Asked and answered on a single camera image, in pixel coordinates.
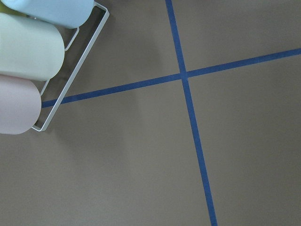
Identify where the light blue cup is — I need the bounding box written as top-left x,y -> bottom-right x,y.
2,0 -> 94,29

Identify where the pink cup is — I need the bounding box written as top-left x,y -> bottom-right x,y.
0,75 -> 41,135

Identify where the white cup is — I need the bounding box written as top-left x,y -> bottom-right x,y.
0,13 -> 65,81

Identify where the white wire cup rack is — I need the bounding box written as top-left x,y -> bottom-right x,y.
32,1 -> 110,132

